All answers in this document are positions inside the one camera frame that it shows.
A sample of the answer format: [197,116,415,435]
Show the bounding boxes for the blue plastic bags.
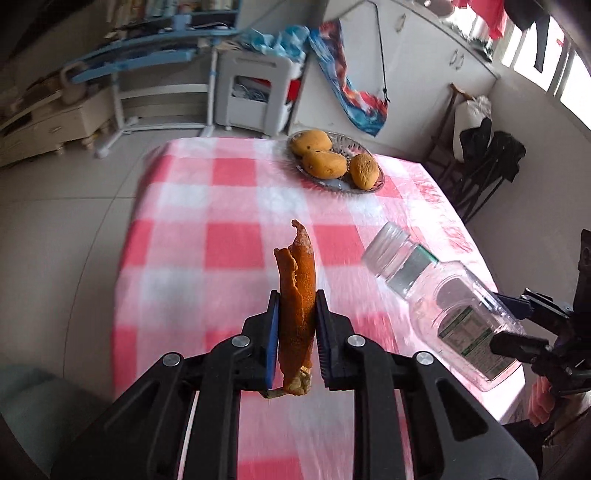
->
[240,25,310,63]

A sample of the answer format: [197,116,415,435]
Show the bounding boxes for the pink checkered tablecloth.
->
[111,137,527,480]

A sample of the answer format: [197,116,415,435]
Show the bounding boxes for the patterned fruit plate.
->
[286,130,385,193]

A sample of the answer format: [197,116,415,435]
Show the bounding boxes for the white cabinet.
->
[291,0,502,162]

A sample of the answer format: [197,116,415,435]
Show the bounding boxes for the beige kettle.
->
[60,62,90,104]

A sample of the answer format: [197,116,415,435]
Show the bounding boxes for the cream low cabinet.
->
[0,85,114,169]

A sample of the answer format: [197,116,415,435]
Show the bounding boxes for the black garment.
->
[462,117,527,183]

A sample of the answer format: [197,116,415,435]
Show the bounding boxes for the white bag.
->
[450,95,492,162]

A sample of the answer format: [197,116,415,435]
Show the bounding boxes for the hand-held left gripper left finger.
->
[51,290,281,480]

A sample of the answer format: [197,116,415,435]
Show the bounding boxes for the row of books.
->
[111,0,204,28]

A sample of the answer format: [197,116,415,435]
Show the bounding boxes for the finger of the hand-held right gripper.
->
[488,331,552,367]
[494,290,561,321]

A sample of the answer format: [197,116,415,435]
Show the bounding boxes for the colourful printed cloth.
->
[308,19,389,137]

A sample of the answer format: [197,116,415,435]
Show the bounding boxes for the black hanging cord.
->
[369,0,393,104]

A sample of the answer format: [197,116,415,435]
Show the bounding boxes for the dark folding chair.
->
[422,83,527,224]

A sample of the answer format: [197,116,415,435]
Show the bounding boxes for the red hanging garment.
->
[451,0,509,41]

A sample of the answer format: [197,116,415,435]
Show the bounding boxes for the person's right forearm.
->
[501,401,591,480]

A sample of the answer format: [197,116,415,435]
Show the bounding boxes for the spotted yellow mango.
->
[302,150,348,180]

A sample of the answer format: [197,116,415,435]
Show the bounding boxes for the orange peel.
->
[268,219,318,398]

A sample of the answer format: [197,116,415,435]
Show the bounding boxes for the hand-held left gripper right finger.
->
[315,295,539,480]

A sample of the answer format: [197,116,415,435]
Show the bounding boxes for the window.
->
[499,0,591,121]

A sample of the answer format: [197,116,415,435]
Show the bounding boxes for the blue study desk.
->
[69,11,241,160]

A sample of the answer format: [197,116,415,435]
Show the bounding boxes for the grey green chair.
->
[0,364,118,480]

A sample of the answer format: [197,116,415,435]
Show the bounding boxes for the grey white plastic stool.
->
[213,48,305,137]

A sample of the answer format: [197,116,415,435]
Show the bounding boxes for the round yellow mango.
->
[349,154,380,190]

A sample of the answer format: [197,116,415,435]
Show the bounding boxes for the dark hanging garment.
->
[503,0,557,72]

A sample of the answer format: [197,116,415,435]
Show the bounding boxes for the person's right hand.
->
[527,376,561,428]

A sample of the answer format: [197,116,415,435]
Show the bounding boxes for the clear plastic bottle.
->
[361,222,527,393]

